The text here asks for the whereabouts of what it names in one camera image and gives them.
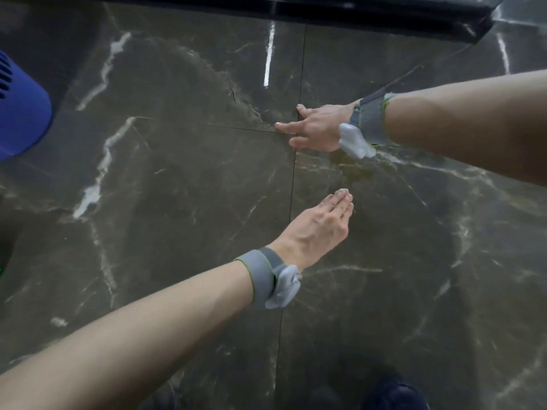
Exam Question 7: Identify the person's left hand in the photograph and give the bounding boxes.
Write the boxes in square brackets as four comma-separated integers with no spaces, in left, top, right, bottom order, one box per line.
[268,189,355,270]

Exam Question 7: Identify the person's right hand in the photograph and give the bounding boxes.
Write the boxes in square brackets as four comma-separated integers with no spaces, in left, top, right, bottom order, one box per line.
[274,103,357,153]

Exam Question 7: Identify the person's right forearm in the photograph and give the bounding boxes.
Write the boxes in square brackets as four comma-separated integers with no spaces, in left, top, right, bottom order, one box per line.
[382,69,547,187]

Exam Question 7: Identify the person's left forearm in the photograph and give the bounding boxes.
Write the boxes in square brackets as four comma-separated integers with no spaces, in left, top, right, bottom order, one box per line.
[0,260,255,410]

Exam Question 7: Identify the grey wristband with tracker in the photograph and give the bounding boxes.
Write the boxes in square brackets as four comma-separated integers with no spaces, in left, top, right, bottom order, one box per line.
[338,89,401,160]
[234,247,303,311]

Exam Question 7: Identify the black glossy furniture base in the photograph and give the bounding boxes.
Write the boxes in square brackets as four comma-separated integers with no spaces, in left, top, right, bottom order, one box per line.
[81,0,507,44]

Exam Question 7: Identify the dark blue shoe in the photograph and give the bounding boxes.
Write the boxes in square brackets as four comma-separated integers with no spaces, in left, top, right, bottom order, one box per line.
[367,379,430,410]

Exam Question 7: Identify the blue plastic appliance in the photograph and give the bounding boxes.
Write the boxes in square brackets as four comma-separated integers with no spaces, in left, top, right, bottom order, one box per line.
[0,50,54,163]

